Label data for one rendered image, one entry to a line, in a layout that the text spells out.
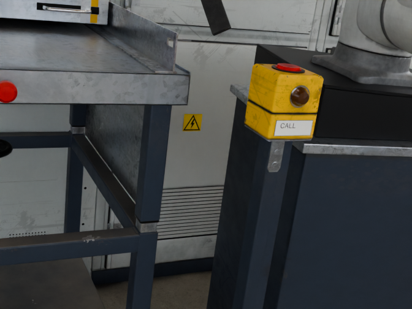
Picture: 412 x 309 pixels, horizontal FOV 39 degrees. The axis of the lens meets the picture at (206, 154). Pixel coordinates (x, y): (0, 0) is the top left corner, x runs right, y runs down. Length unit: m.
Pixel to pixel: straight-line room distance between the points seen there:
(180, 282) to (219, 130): 0.53
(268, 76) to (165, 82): 0.22
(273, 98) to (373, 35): 0.40
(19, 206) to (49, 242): 0.69
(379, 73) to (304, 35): 0.77
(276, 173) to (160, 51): 0.32
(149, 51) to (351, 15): 0.41
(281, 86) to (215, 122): 1.02
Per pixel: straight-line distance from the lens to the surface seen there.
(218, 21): 0.91
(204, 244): 2.02
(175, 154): 1.83
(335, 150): 1.10
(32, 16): 1.35
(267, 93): 0.86
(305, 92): 0.85
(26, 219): 1.81
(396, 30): 1.12
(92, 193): 1.82
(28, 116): 1.69
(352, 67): 1.22
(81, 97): 0.98
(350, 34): 1.24
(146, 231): 1.14
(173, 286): 1.99
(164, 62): 1.06
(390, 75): 1.23
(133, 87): 1.00
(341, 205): 1.17
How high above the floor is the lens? 1.05
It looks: 19 degrees down
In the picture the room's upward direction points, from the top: 7 degrees clockwise
